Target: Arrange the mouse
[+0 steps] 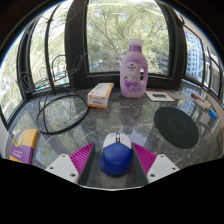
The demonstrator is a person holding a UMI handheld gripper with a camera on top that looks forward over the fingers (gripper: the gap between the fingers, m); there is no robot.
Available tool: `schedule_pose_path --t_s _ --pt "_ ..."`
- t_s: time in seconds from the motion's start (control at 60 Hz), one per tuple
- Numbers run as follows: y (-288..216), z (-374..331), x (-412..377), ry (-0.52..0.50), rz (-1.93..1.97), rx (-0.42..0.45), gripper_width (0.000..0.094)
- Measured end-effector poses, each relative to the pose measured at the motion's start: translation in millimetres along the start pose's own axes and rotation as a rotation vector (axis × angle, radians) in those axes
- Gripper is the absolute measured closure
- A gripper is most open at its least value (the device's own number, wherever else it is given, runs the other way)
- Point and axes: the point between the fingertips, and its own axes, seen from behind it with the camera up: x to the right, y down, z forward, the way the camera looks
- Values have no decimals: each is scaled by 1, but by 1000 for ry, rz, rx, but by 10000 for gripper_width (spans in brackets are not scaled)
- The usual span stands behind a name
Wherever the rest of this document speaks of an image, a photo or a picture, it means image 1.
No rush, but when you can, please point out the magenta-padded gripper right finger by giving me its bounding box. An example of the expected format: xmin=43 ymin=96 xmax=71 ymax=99
xmin=131 ymin=142 xmax=181 ymax=186

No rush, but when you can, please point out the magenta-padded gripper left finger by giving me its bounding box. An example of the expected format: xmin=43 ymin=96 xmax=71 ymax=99
xmin=44 ymin=142 xmax=96 ymax=186

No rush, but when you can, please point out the blue and white computer mouse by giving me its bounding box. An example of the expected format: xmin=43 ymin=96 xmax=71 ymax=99
xmin=99 ymin=132 xmax=134 ymax=178

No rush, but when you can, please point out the round black mouse pad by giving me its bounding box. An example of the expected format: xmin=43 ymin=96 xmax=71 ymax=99
xmin=153 ymin=106 xmax=200 ymax=149

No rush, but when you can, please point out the white framed picture card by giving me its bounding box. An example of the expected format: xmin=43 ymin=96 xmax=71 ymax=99
xmin=145 ymin=90 xmax=176 ymax=102

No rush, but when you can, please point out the orange and white carton box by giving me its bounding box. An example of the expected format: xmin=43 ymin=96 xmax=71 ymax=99
xmin=87 ymin=82 xmax=115 ymax=110

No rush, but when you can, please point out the small blue box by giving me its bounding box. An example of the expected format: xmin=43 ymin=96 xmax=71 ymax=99
xmin=208 ymin=108 xmax=219 ymax=121

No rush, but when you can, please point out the purple detergent bottle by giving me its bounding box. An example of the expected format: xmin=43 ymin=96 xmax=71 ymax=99
xmin=119 ymin=37 xmax=149 ymax=99

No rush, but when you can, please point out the black cable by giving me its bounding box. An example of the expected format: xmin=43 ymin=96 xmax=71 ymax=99
xmin=18 ymin=54 xmax=90 ymax=135

